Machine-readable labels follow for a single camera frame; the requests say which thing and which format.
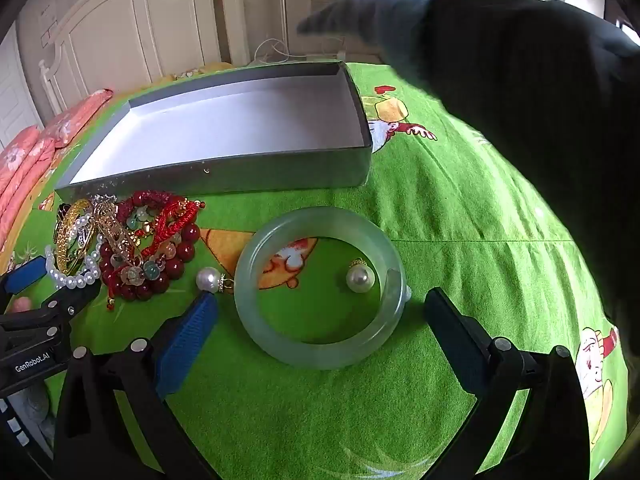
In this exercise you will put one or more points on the pink floral folded quilt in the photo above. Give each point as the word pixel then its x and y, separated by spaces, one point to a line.
pixel 22 170

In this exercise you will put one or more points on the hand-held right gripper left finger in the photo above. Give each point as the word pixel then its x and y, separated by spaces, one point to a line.
pixel 186 342

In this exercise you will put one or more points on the pink floral pillow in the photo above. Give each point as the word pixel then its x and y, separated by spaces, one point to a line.
pixel 80 112

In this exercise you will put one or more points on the pale green jade bangle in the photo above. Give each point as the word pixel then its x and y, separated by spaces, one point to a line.
pixel 320 356

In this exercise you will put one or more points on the white wardrobe door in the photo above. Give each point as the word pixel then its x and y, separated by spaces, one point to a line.
pixel 15 90

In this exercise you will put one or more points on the person's left hand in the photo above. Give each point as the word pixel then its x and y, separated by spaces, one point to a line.
pixel 20 305

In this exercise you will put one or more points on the white wooden headboard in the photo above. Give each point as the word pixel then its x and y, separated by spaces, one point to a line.
pixel 140 25

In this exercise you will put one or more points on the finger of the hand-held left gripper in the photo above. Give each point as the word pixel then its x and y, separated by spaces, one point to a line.
pixel 24 274
pixel 70 300

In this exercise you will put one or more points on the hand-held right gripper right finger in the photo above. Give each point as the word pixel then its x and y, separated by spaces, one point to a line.
pixel 452 342

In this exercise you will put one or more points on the green cartoon printed sheet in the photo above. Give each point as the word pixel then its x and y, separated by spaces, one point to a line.
pixel 450 210

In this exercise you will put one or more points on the another person's forearm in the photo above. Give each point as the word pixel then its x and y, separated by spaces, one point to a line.
pixel 540 100

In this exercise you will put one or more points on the yellow floral quilt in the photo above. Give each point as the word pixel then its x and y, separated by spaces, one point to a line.
pixel 210 67

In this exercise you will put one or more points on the grey cardboard box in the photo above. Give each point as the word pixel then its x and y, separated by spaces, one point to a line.
pixel 225 115

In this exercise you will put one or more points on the wide gold bangle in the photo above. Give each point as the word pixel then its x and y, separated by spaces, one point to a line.
pixel 62 240

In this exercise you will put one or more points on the pearl earring with gold cap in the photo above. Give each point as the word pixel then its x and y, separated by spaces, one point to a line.
pixel 359 278
pixel 208 279

